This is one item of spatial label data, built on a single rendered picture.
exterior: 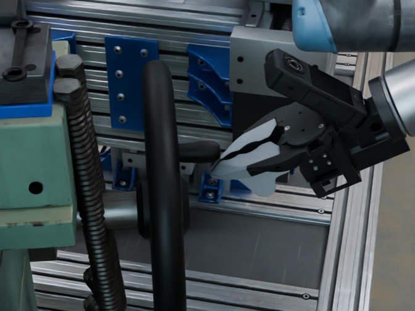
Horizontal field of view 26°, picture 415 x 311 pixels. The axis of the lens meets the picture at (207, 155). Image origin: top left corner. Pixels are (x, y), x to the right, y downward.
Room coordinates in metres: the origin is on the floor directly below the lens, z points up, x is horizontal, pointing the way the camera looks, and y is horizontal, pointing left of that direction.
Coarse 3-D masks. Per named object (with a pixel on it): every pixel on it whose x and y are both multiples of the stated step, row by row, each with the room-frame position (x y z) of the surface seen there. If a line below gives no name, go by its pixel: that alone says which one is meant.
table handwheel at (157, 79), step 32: (160, 64) 0.72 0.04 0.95; (160, 96) 0.66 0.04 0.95; (160, 128) 0.62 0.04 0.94; (160, 160) 0.59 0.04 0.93; (128, 192) 0.68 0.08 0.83; (160, 192) 0.57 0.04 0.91; (128, 224) 0.65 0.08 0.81; (160, 224) 0.56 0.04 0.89; (160, 256) 0.54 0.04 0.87; (160, 288) 0.54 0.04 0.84
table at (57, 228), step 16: (16, 208) 0.60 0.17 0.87; (32, 208) 0.60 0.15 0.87; (48, 208) 0.60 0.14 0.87; (64, 208) 0.60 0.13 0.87; (0, 224) 0.58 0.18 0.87; (16, 224) 0.58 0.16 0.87; (32, 224) 0.58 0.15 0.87; (48, 224) 0.58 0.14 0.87; (64, 224) 0.58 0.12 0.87; (0, 240) 0.58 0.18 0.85; (16, 240) 0.58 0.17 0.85; (32, 240) 0.58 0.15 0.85; (48, 240) 0.58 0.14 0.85; (64, 240) 0.58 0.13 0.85
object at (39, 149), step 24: (0, 120) 0.61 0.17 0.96; (24, 120) 0.61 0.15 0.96; (48, 120) 0.61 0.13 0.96; (0, 144) 0.60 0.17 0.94; (24, 144) 0.60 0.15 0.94; (48, 144) 0.60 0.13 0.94; (0, 168) 0.60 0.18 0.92; (24, 168) 0.60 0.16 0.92; (48, 168) 0.60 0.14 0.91; (72, 168) 0.63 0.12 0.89; (0, 192) 0.60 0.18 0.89; (24, 192) 0.60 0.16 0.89; (48, 192) 0.60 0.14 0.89; (72, 192) 0.61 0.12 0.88
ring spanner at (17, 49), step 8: (16, 24) 0.69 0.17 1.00; (32, 24) 0.69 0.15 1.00; (16, 32) 0.68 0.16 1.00; (24, 32) 0.68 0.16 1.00; (16, 40) 0.66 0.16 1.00; (24, 40) 0.66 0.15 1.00; (16, 48) 0.65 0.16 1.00; (24, 48) 0.65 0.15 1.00; (16, 56) 0.64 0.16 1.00; (16, 64) 0.62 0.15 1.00; (8, 72) 0.61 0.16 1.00; (24, 72) 0.61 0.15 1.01; (8, 80) 0.60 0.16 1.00; (16, 80) 0.60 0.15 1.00
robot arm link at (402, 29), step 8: (400, 0) 0.87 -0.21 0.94; (408, 0) 0.87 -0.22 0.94; (408, 8) 0.86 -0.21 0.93; (408, 16) 0.86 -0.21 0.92; (408, 24) 0.85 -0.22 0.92; (400, 32) 0.85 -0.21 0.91; (408, 32) 0.85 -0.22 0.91; (400, 40) 0.85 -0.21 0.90; (408, 40) 0.85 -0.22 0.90; (400, 48) 0.86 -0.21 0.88; (408, 48) 0.86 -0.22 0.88
